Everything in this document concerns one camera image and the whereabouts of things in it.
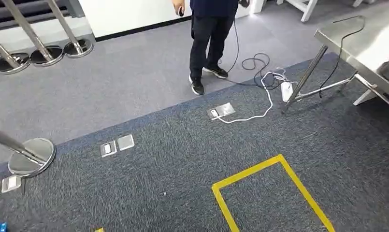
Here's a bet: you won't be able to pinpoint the yellow floor tape rectangle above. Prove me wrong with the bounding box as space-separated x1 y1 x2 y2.
211 153 337 232

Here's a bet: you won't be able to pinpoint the person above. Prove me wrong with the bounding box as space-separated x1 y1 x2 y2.
171 0 251 96

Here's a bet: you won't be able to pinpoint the white power strip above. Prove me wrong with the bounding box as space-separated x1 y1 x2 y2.
279 80 294 103

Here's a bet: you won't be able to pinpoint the person's hand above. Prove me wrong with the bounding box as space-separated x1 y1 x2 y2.
171 0 186 17

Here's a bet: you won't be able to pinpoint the chrome barrier stanchion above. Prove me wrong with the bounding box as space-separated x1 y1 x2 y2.
1 0 65 68
0 124 57 179
46 0 94 59
0 32 31 75

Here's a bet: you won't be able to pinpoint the stainless steel work table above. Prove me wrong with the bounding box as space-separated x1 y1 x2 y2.
281 15 389 115

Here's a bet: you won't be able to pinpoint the white power cable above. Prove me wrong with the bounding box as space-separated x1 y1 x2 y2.
213 68 299 125

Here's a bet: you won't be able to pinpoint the black floor cable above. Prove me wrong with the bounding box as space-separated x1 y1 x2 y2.
217 17 287 91

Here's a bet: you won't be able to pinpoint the white frame table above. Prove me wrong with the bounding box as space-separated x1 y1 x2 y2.
275 0 375 23

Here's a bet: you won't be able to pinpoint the black table cable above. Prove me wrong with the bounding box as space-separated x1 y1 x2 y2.
318 15 367 99

